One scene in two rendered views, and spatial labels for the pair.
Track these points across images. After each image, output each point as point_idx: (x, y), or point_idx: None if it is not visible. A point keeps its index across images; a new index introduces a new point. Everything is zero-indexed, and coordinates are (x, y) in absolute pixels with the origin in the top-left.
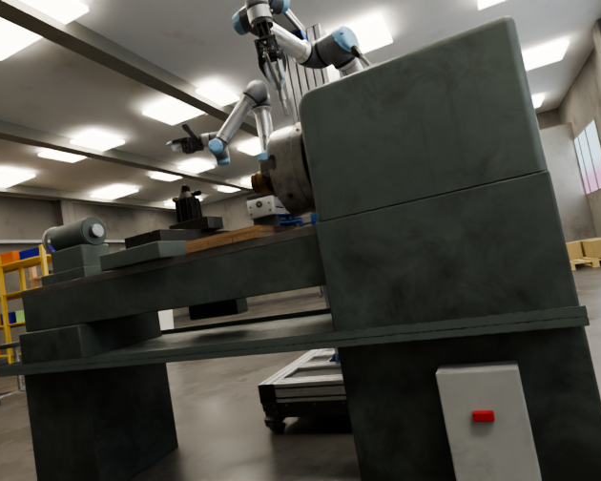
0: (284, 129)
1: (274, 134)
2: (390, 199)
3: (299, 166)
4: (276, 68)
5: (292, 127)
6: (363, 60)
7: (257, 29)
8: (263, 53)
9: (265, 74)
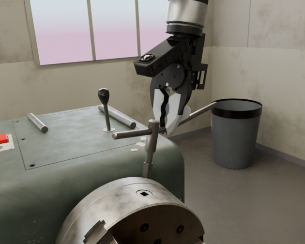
0: (169, 193)
1: (182, 203)
2: None
3: None
4: (167, 101)
5: (163, 188)
6: (107, 108)
7: (202, 48)
8: (217, 103)
9: (182, 111)
